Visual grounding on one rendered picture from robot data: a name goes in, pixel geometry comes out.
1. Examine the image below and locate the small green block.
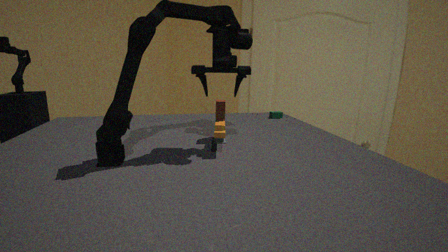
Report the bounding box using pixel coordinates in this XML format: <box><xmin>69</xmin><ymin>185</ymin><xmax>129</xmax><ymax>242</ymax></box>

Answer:
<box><xmin>269</xmin><ymin>111</ymin><xmax>283</xmax><ymax>118</ymax></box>

